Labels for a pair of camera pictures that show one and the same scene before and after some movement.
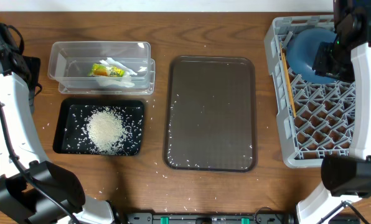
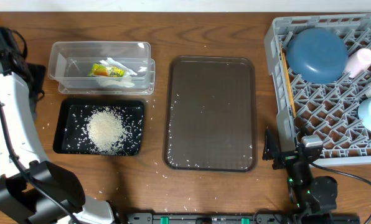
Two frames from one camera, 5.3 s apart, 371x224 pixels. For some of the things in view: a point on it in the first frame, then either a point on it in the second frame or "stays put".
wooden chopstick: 286,76 stays put
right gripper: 320,68 to 273,149
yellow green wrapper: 101,70 stays put
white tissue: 125,81 stays put
